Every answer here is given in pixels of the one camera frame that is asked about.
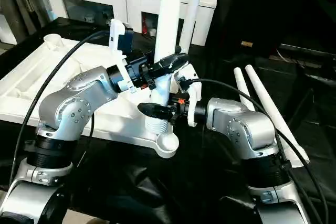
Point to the white plastic table leg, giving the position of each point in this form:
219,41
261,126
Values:
192,9
170,19
241,87
273,114

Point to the black plastic mat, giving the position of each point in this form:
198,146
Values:
310,103

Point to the white plastic table top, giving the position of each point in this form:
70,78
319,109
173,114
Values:
31,82

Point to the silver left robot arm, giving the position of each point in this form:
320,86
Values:
79,103

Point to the small yellow label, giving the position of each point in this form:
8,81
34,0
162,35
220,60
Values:
247,43

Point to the black bench with silver rail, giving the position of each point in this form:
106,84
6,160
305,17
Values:
312,56

